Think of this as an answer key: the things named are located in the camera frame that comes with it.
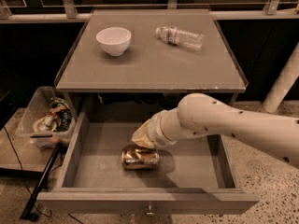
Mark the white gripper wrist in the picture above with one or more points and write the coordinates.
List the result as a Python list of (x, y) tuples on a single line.
[(154, 132)]

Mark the crushed orange soda can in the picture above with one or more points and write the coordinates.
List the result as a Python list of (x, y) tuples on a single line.
[(139, 158)]

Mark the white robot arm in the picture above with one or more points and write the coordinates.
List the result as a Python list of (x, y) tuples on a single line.
[(200, 115)]

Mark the open grey top drawer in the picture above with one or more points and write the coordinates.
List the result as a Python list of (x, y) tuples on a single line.
[(193, 177)]

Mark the grey cabinet with counter top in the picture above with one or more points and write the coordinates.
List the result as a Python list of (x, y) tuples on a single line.
[(150, 65)]

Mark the metal drawer knob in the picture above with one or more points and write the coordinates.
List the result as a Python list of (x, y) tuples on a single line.
[(150, 212)]

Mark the colourful snack bags in bin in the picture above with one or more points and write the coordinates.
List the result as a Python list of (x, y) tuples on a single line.
[(61, 113)]

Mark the white plate in bin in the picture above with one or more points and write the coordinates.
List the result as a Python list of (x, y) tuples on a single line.
[(45, 124)]

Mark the clear plastic storage bin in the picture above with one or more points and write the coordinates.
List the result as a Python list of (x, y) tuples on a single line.
[(39, 107)]

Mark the white ceramic bowl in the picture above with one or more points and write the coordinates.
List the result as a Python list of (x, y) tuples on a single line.
[(114, 40)]

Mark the clear plastic water bottle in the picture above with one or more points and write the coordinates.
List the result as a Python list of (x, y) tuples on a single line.
[(174, 36)]

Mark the black floor stand bar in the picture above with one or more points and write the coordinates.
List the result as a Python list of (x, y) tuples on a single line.
[(27, 211)]

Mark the metal window railing frame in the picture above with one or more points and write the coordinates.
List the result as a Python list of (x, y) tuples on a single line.
[(43, 11)]

